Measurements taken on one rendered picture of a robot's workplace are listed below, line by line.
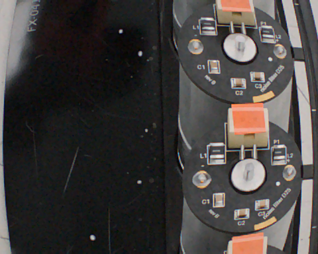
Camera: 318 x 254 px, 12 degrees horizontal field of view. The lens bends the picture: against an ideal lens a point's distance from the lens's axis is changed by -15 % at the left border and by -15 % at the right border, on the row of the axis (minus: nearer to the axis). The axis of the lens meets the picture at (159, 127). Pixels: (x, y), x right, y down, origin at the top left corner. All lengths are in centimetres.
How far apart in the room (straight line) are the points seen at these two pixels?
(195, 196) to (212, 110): 2
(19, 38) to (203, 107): 8
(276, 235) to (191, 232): 2
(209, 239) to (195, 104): 3
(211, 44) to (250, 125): 2
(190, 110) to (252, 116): 3
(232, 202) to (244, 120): 2
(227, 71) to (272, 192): 3
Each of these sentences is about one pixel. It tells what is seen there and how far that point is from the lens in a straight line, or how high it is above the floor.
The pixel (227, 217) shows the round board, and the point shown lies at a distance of 31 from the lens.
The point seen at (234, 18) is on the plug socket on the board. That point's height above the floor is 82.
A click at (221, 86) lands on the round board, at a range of 33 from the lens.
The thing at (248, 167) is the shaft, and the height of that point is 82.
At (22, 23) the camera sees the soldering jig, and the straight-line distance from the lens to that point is 40.
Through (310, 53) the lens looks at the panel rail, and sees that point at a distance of 33.
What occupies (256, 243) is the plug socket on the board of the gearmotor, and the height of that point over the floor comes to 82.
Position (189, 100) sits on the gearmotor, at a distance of 34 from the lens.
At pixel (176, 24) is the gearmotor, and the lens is 37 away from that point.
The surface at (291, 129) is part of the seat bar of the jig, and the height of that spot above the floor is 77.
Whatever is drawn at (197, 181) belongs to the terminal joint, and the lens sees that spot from 32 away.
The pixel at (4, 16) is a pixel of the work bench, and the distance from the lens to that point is 41.
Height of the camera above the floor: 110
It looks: 62 degrees down
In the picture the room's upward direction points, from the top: straight up
